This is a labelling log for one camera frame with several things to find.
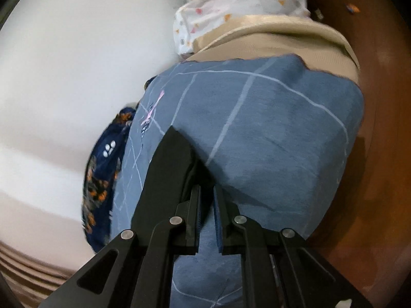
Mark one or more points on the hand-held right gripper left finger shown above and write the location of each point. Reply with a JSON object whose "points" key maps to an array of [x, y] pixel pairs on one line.
{"points": [[198, 213]]}

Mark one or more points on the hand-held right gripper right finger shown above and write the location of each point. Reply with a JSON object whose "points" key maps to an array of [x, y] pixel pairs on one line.
{"points": [[218, 221]]}

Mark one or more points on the black pants with orange lining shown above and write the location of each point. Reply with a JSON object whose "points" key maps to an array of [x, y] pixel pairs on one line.
{"points": [[167, 166]]}

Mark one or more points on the navy floral cloth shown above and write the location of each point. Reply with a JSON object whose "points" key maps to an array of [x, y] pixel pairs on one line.
{"points": [[102, 179]]}

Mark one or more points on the blue checked blanket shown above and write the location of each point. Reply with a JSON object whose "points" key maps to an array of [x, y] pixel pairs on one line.
{"points": [[273, 128]]}

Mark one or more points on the wooden slatted panel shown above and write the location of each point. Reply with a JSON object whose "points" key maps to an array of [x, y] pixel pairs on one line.
{"points": [[29, 269]]}

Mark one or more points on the beige cloth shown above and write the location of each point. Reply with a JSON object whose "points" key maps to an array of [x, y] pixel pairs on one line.
{"points": [[276, 38]]}

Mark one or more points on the white cloth with small triangles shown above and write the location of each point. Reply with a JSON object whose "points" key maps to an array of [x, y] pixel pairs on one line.
{"points": [[224, 9]]}

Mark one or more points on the small orange and blue object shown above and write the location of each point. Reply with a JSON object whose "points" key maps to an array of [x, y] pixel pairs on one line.
{"points": [[352, 8]]}

